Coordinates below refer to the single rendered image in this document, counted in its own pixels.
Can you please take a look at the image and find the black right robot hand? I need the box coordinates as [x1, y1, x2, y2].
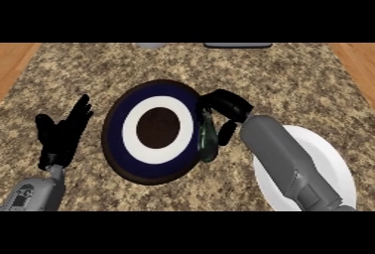
[196, 88, 255, 147]

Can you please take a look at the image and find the pale grey rounded object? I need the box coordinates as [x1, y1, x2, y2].
[134, 43, 165, 50]

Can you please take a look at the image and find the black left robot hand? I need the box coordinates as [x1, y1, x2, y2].
[34, 93, 94, 172]

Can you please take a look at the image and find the dark grey flat appliance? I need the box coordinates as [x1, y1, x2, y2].
[202, 43, 274, 50]

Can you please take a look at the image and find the plain white plate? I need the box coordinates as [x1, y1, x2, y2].
[252, 124, 358, 212]

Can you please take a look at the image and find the blue and white ringed plate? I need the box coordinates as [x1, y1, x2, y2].
[99, 78, 203, 186]

